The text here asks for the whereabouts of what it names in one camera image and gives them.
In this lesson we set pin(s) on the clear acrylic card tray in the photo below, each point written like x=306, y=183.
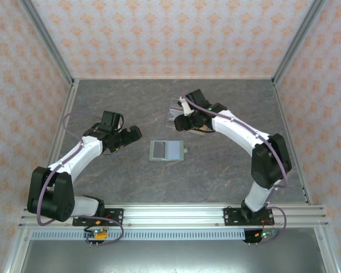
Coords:
x=174, y=103

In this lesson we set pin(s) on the green clear card holder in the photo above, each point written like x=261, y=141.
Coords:
x=174, y=150

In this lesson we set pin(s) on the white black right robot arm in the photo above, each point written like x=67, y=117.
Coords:
x=233, y=132

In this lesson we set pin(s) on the left controller board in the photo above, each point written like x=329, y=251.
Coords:
x=95, y=234

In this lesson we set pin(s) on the controller board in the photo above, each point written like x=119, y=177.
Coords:
x=95, y=234
x=254, y=236

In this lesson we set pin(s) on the grey metal panel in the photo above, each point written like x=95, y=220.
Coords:
x=173, y=258

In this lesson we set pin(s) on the right controller board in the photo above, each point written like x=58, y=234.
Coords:
x=254, y=236

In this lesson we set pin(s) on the aluminium front upright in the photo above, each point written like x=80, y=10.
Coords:
x=14, y=256
x=329, y=256

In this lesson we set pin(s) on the aluminium side rail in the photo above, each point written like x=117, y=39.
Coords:
x=66, y=108
x=283, y=113

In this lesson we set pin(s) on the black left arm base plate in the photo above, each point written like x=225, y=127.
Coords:
x=116, y=214

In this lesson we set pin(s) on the long aluminium base rail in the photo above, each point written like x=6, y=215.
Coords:
x=173, y=216

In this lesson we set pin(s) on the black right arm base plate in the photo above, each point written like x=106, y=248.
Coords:
x=230, y=216

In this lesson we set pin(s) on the aluminium corner post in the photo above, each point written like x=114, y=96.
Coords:
x=297, y=39
x=49, y=39

